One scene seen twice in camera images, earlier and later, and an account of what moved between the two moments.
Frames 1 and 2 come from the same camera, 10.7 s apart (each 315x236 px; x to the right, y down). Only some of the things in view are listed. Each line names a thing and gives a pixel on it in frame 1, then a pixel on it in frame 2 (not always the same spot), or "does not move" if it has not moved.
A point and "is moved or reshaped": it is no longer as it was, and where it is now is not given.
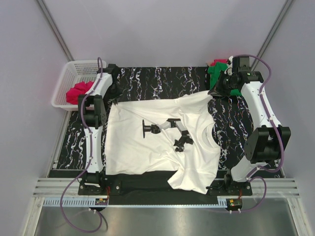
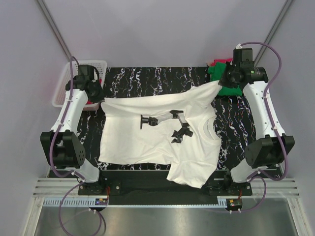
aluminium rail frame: [63, 192] does not move
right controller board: [236, 203] does not move
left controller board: [101, 201] does not move
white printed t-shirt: [174, 135] is moved or reshaped
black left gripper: [114, 97] → [97, 96]
